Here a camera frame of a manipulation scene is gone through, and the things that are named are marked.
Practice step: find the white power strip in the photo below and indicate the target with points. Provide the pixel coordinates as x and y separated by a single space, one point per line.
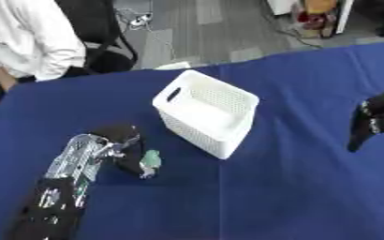
140 20

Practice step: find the person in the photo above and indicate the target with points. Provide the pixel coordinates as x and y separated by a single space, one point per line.
28 43

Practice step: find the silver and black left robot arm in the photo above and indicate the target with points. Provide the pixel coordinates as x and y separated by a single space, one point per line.
67 170

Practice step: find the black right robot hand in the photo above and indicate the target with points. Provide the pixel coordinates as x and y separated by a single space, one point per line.
380 117

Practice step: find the black office chair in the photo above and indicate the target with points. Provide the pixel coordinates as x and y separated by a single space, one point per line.
99 34

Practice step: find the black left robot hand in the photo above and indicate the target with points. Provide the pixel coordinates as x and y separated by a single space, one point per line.
125 146

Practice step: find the white perforated plastic basket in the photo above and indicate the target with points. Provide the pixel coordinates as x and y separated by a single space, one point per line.
207 111

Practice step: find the pale green small bottle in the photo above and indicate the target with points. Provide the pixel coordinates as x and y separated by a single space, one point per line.
151 160

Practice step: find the yellow and red toy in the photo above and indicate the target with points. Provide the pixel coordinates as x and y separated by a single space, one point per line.
316 15

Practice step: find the white paper sheet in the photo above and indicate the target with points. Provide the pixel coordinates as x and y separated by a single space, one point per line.
173 66

